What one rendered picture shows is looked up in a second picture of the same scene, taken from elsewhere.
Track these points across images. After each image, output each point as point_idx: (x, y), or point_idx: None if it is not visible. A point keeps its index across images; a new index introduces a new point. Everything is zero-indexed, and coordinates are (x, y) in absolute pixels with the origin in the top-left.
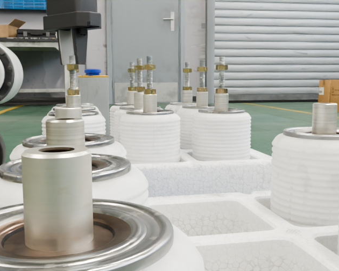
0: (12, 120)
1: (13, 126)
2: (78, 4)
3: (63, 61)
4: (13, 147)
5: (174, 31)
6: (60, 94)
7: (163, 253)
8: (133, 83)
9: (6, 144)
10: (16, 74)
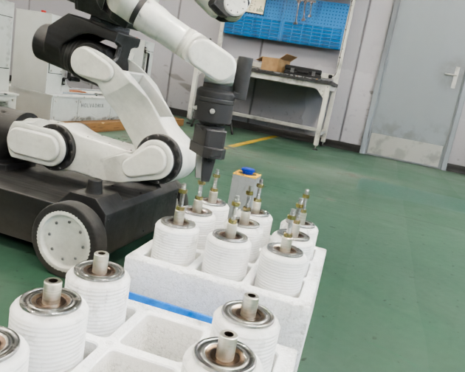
0: (250, 156)
1: (243, 164)
2: (207, 141)
3: (196, 175)
4: (221, 192)
5: (454, 88)
6: (314, 133)
7: None
8: (259, 195)
9: (219, 186)
10: (184, 164)
